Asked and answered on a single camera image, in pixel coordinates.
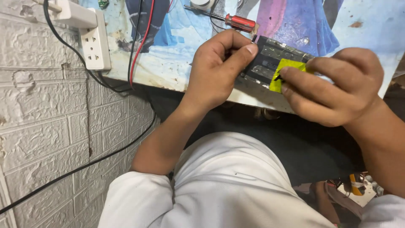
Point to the person's left hand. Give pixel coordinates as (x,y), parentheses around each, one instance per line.
(215,69)

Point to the person's right hand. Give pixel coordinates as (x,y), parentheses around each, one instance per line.
(341,88)

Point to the black taped battery pack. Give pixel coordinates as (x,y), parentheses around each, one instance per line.
(269,55)

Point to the yellow tape piece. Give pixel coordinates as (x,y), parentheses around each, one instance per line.
(289,65)

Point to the printed cartoon table cover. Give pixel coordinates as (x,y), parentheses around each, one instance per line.
(177,53)

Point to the white round object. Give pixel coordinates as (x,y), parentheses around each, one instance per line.
(202,3)

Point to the person's black trousers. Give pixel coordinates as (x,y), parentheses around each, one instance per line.
(310,148)

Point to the heap of parts on floor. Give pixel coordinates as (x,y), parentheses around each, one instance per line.
(356,188)

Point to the person's white shirt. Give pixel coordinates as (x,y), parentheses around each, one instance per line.
(227,190)

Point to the white power strip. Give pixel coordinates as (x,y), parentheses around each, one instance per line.
(95,41)

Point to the small green circuit board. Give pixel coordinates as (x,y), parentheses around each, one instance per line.
(103,3)

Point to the white charger plug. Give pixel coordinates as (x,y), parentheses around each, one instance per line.
(74,14)

